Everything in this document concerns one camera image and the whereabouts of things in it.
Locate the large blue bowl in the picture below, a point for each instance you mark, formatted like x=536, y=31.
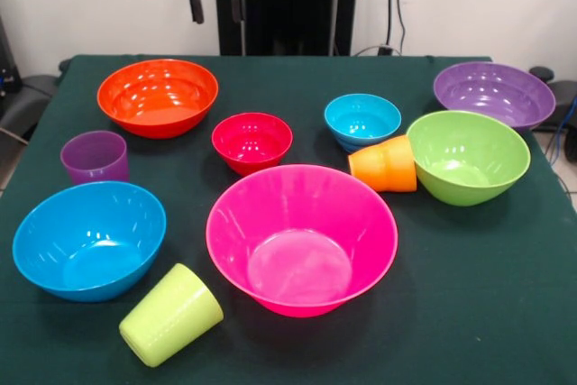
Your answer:
x=90, y=241

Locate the green cup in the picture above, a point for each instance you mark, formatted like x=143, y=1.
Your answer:
x=169, y=317

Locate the purple cup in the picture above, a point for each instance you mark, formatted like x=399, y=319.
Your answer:
x=94, y=159

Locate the orange cup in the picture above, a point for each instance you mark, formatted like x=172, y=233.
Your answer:
x=383, y=166

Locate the large orange-red bowl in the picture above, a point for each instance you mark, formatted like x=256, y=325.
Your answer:
x=158, y=96

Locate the small blue bowl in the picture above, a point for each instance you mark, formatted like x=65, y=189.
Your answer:
x=363, y=121

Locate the small red-pink bowl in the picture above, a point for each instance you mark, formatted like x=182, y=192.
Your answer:
x=252, y=143

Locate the large purple bowl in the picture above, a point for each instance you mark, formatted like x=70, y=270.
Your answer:
x=493, y=92

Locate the large pink bowl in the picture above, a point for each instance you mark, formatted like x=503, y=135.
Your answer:
x=302, y=241

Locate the dark green tablecloth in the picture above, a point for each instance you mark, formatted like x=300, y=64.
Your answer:
x=451, y=268

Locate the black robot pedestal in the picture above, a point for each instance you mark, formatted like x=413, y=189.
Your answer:
x=293, y=6

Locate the large green bowl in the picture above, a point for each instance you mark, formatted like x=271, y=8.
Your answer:
x=469, y=159

